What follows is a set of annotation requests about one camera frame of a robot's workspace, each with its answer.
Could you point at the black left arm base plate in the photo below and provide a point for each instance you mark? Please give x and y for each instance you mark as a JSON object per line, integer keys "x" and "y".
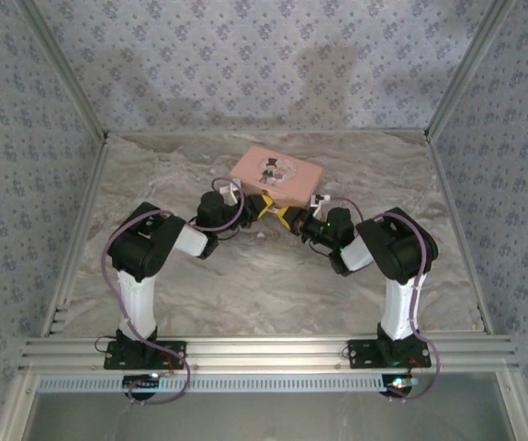
{"x": 112, "y": 360}

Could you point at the right controller board with LED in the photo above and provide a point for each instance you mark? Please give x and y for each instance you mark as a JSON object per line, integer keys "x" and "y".
{"x": 400, "y": 383}

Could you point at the aluminium table edge rail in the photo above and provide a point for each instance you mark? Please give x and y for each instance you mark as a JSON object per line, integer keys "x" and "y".
{"x": 84, "y": 216}
{"x": 456, "y": 216}

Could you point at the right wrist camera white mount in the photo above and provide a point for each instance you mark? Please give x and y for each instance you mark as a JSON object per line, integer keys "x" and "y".
{"x": 319, "y": 202}

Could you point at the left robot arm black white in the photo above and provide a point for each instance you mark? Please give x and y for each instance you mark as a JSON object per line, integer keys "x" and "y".
{"x": 137, "y": 257}

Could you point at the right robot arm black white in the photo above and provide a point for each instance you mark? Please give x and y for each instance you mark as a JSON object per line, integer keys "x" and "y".
{"x": 399, "y": 252}

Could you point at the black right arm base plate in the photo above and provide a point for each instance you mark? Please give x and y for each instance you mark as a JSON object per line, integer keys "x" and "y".
{"x": 360, "y": 359}

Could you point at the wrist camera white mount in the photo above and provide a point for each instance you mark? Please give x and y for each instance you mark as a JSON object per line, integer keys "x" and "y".
{"x": 319, "y": 202}
{"x": 232, "y": 190}

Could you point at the aluminium profile mounting rail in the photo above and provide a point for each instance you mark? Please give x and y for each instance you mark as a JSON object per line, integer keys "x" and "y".
{"x": 263, "y": 351}

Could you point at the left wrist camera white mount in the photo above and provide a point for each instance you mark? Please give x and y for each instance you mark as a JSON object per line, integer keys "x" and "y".
{"x": 232, "y": 190}

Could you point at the aluminium frame post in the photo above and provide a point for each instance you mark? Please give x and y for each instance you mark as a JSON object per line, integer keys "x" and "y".
{"x": 468, "y": 73}
{"x": 68, "y": 73}

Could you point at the controller board with led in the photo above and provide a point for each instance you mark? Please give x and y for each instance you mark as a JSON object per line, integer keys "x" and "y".
{"x": 400, "y": 383}
{"x": 142, "y": 380}

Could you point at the pink tin box with cartoon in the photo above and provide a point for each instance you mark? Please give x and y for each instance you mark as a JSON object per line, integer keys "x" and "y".
{"x": 275, "y": 172}

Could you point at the left controller board with LED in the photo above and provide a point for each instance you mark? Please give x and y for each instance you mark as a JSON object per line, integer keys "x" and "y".
{"x": 142, "y": 380}

